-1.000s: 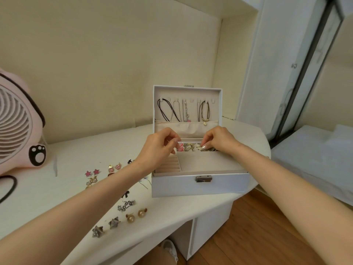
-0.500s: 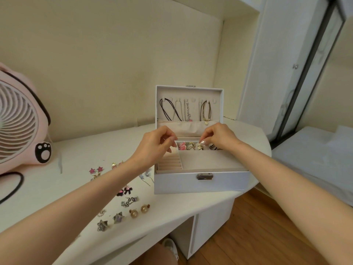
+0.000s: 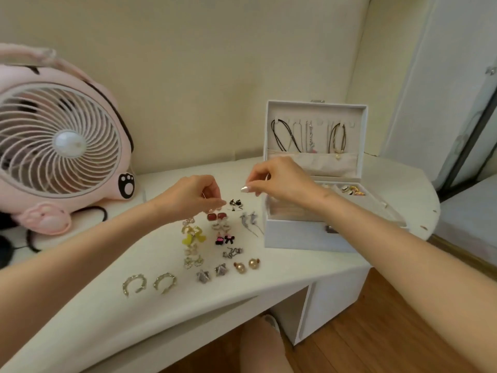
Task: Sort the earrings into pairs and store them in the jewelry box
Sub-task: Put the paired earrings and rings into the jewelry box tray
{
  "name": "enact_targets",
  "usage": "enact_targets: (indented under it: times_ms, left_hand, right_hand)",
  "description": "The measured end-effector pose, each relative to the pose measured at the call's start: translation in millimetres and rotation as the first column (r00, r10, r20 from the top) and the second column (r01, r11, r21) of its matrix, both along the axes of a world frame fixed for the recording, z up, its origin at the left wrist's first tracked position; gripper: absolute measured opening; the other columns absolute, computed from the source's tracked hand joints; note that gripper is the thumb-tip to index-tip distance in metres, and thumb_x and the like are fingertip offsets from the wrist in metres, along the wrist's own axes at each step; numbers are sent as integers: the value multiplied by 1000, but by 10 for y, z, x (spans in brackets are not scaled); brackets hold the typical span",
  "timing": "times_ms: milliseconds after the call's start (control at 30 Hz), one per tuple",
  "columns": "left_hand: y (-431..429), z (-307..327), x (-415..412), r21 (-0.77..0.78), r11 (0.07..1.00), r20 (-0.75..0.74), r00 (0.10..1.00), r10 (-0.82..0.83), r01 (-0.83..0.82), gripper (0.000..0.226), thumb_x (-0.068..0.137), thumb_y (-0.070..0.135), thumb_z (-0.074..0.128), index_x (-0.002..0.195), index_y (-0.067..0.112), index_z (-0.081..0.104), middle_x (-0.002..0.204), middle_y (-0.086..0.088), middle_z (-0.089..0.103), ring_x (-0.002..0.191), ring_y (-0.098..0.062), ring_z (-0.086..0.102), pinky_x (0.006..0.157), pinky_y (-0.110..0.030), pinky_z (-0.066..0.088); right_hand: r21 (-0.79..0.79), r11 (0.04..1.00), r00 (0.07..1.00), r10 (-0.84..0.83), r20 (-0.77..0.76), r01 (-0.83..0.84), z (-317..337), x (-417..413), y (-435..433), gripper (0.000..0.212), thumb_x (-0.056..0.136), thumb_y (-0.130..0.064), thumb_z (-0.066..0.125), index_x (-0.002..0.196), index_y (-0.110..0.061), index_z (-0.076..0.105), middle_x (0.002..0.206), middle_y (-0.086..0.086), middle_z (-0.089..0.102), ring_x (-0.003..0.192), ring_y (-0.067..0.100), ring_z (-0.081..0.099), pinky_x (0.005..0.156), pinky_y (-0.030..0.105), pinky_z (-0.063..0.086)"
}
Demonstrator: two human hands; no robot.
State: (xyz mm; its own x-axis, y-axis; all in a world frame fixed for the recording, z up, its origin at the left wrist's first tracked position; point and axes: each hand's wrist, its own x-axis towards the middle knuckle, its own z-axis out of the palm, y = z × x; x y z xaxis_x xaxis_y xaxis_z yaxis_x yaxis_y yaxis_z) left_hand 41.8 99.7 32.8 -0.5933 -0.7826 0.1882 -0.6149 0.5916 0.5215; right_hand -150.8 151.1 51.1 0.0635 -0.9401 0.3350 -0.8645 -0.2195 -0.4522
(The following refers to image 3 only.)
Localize person's left hand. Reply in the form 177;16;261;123
167;175;228;224

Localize person's right hand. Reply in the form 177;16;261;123
239;156;331;213

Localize thin silver dangling earring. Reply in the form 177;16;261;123
201;192;228;215

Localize person's right forearm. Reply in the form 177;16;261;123
316;188;497;373

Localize person's left forearm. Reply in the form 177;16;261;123
0;190;176;335

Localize white jewelry box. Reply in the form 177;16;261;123
262;98;411;254

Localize white slipper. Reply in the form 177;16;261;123
260;313;281;339

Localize chunky gold hoop earring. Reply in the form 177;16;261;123
153;271;178;295
122;273;148;298

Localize white desk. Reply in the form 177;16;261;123
0;153;441;373

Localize person's leg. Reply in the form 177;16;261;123
239;318;286;373

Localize pink cat-shaped desk fan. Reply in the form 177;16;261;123
0;43;137;236

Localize black round object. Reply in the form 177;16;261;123
0;234;12;269

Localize thin silver chain necklace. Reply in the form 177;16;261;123
293;122;308;153

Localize silver chain with pink charm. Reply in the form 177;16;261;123
306;122;318;154

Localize black cord necklace gold pendant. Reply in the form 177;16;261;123
328;123;347;160

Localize black cable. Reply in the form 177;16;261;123
25;207;108;254

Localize white sliding door black frame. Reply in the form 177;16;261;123
378;0;497;192

